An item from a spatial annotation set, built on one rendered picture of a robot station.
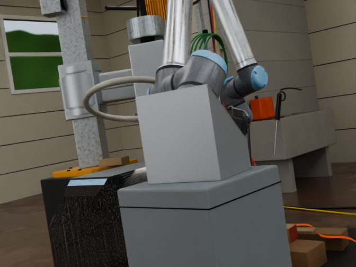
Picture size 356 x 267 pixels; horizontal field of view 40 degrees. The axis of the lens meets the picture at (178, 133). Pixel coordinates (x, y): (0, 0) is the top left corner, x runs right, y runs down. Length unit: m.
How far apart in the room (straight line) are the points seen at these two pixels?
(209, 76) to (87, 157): 2.14
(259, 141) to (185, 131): 4.15
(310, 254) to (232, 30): 1.59
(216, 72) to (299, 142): 4.14
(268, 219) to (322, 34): 6.20
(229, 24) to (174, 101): 0.57
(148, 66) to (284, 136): 2.86
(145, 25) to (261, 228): 1.68
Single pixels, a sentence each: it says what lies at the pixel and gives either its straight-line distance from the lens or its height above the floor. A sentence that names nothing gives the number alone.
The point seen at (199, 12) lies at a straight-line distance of 5.59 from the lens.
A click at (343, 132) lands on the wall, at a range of 7.64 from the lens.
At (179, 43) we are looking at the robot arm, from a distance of 1.95.
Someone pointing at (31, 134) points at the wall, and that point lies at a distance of 9.41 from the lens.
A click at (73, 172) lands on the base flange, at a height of 0.77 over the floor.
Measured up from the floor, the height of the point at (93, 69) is 1.49.
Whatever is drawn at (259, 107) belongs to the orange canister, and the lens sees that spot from 6.02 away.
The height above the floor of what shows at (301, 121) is 0.78.
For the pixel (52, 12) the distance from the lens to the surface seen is 3.73.
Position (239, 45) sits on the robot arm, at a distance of 2.01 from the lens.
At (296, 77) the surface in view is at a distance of 7.26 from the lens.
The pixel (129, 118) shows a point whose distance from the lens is 2.59.
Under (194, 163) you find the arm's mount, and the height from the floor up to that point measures 0.91.
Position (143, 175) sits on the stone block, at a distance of 2.66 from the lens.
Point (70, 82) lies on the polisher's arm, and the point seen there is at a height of 1.42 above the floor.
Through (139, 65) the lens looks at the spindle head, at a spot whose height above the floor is 1.39.
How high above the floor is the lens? 1.07
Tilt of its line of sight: 2 degrees down
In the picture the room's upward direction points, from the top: 9 degrees counter-clockwise
